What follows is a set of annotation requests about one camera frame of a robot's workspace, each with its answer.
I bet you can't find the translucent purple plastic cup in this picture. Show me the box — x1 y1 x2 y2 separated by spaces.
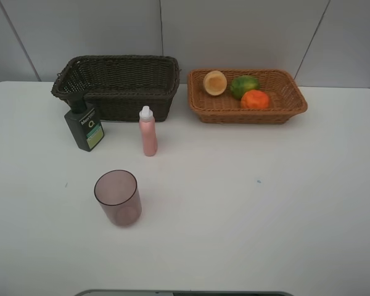
94 170 142 227

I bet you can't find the red yellow peach toy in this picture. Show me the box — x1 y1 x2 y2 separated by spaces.
203 70 228 96

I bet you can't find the dark green pump bottle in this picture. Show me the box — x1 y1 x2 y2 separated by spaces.
64 91 105 152

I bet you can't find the orange tangerine toy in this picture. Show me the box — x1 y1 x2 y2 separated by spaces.
240 89 270 109

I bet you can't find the dark brown wicker basket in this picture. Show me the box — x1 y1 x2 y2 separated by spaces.
51 55 180 122

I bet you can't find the green lime toy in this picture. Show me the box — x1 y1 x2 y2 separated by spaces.
230 75 260 101

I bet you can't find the pink bottle white cap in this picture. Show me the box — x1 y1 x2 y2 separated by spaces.
139 105 157 157

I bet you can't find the light orange wicker basket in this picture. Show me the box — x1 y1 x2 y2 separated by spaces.
187 68 308 124

